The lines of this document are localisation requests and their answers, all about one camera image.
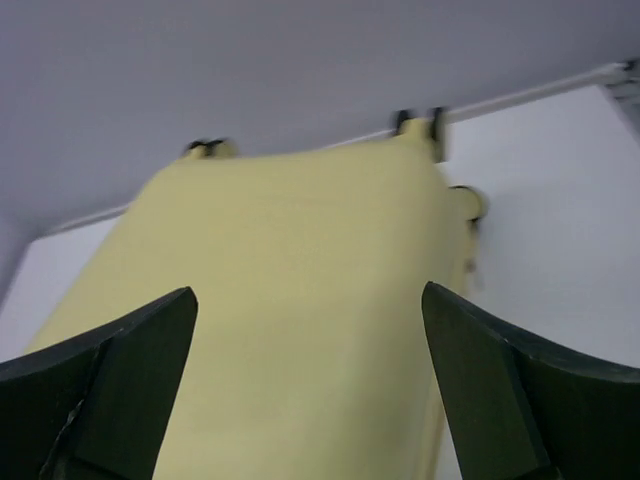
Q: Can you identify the aluminium table edge rail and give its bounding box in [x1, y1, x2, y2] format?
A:
[42, 56, 639, 237]

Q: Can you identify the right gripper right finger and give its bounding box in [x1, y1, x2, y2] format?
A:
[422, 282, 639, 479]

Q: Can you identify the yellow hard-shell suitcase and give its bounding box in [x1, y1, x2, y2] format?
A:
[29, 108, 486, 479]

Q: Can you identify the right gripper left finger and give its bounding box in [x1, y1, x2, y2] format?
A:
[1, 287, 198, 479]

